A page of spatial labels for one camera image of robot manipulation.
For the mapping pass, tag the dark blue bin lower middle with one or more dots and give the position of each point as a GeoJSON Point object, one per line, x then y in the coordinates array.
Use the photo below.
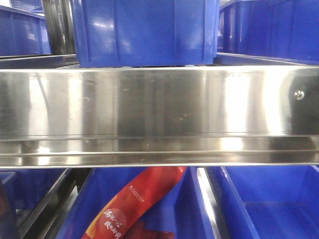
{"type": "Point", "coordinates": [182, 211]}

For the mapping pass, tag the dark blue bin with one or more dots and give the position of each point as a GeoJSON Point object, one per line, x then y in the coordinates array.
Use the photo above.
{"type": "Point", "coordinates": [182, 211]}
{"type": "Point", "coordinates": [268, 202]}
{"type": "Point", "coordinates": [22, 33]}
{"type": "Point", "coordinates": [136, 33]}
{"type": "Point", "coordinates": [286, 29]}
{"type": "Point", "coordinates": [25, 188]}

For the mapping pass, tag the dark blue bin upper middle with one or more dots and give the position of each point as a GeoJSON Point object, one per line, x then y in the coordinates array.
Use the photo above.
{"type": "Point", "coordinates": [136, 33]}

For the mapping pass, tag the dark blue bin lower right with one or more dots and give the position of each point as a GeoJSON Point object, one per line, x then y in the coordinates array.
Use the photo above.
{"type": "Point", "coordinates": [268, 202]}

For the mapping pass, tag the dark blue bin lower left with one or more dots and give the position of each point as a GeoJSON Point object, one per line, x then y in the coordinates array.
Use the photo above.
{"type": "Point", "coordinates": [25, 188]}

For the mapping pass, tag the dark blue bin upper right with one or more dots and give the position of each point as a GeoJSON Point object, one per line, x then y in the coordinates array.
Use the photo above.
{"type": "Point", "coordinates": [286, 29]}

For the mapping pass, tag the dark blue bin upper left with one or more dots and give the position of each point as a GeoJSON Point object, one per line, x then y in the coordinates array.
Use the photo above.
{"type": "Point", "coordinates": [22, 33]}

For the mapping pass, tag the red snack package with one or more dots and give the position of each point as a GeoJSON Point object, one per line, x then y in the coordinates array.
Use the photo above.
{"type": "Point", "coordinates": [132, 201]}

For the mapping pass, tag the steel divider rail lower right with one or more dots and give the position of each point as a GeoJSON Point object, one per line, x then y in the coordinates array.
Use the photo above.
{"type": "Point", "coordinates": [212, 205]}

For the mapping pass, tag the steel divider rail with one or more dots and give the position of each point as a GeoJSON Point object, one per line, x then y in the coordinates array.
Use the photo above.
{"type": "Point", "coordinates": [212, 205]}
{"type": "Point", "coordinates": [46, 219]}

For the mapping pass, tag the stainless steel shelf rail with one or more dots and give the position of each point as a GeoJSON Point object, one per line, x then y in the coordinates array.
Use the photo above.
{"type": "Point", "coordinates": [191, 116]}

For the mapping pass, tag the silver screw on rail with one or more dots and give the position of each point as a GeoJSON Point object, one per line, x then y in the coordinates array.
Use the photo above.
{"type": "Point", "coordinates": [299, 95]}

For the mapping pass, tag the steel divider rail lower left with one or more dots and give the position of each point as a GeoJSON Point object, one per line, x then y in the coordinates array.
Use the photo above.
{"type": "Point", "coordinates": [46, 219]}

